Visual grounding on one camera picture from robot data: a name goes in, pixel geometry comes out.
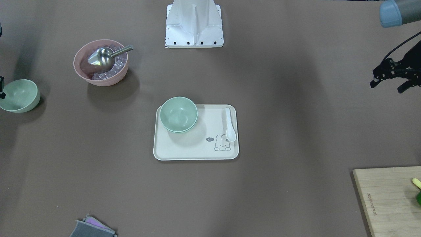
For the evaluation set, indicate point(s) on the clear ice cubes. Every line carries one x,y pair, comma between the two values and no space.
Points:
120,62

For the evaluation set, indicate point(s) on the green bowl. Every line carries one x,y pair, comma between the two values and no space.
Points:
178,107
20,96
178,126

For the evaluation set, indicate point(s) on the grey folded cloth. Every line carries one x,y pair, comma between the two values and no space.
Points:
89,226

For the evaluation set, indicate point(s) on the wooden cutting board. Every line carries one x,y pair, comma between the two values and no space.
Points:
388,198

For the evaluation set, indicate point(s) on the cream rabbit tray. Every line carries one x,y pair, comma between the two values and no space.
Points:
207,140

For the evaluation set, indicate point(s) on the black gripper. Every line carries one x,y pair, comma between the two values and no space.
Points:
413,56

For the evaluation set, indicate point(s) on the white ceramic spoon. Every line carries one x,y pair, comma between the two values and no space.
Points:
230,132

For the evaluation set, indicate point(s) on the metal ice scoop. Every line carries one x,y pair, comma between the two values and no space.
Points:
103,59

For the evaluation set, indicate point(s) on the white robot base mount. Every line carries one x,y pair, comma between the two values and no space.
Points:
194,24

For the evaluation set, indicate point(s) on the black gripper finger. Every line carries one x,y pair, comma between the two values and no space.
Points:
2,84

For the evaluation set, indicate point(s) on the yellow plastic knife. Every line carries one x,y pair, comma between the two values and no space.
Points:
416,182

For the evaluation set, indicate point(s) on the pink bowl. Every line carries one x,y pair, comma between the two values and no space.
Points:
111,77

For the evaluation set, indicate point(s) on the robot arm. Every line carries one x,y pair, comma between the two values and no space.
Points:
396,13

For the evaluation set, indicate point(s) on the green bowl on tray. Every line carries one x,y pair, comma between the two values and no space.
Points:
178,126

